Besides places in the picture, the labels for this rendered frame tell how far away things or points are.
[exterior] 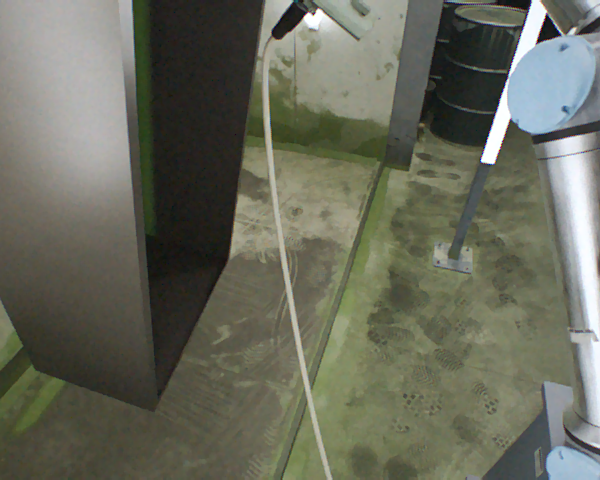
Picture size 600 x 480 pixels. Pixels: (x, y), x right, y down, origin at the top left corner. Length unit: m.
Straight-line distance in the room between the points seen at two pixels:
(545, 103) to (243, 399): 1.38
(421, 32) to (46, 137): 2.25
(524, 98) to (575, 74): 0.07
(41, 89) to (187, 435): 1.29
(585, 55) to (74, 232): 0.76
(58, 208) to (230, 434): 1.11
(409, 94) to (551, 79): 2.12
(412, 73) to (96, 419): 2.37
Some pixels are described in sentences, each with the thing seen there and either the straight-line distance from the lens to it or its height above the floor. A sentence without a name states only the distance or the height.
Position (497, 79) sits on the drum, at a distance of 3.21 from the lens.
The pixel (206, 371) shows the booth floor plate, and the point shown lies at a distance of 1.74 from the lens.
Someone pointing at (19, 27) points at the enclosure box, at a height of 1.40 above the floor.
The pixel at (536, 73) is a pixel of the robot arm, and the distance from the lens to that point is 0.65.
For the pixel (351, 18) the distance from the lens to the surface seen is 0.83.
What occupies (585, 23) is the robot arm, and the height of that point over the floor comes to 1.37.
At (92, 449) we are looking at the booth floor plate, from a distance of 1.72.
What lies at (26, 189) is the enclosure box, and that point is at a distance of 0.73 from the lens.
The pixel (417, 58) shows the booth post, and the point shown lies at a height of 0.76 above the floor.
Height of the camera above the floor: 1.51
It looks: 41 degrees down
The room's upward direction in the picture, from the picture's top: straight up
